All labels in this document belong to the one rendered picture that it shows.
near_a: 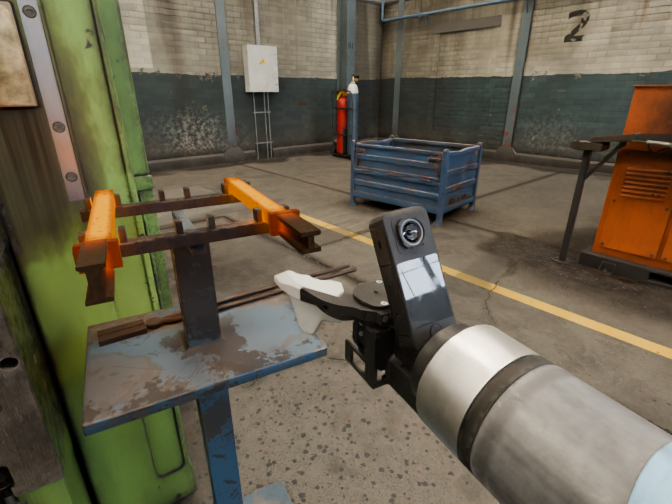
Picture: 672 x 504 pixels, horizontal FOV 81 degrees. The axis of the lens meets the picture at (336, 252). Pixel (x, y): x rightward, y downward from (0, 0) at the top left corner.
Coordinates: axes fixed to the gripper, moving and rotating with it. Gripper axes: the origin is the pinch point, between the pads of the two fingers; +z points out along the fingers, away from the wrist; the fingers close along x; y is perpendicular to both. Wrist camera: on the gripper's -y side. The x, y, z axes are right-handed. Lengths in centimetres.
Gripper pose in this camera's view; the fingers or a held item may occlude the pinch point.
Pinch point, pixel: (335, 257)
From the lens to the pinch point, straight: 45.8
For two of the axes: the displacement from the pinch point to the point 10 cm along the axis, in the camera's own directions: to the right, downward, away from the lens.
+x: 8.8, -1.8, 4.4
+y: 0.0, 9.3, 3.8
